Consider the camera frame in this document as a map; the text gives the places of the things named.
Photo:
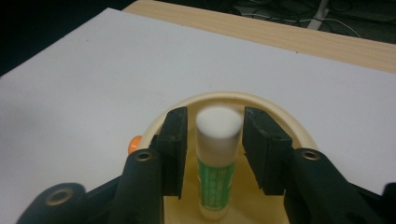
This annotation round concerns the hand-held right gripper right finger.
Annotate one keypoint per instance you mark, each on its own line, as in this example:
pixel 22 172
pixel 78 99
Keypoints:
pixel 311 186

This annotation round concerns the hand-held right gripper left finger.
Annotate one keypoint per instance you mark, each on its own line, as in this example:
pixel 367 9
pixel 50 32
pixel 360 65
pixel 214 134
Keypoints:
pixel 140 186

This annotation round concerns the cream ribbed pen holder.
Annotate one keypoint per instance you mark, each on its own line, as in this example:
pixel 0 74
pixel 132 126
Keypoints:
pixel 249 208

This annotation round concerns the green and white glue stick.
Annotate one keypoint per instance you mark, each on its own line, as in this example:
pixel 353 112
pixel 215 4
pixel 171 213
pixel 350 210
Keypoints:
pixel 218 140

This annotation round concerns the white table mat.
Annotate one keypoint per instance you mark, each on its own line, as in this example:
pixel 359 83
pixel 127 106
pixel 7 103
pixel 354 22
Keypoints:
pixel 93 77

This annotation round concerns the grey metal desk frame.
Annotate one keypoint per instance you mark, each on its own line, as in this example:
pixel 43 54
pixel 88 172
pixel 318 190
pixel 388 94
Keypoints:
pixel 319 14

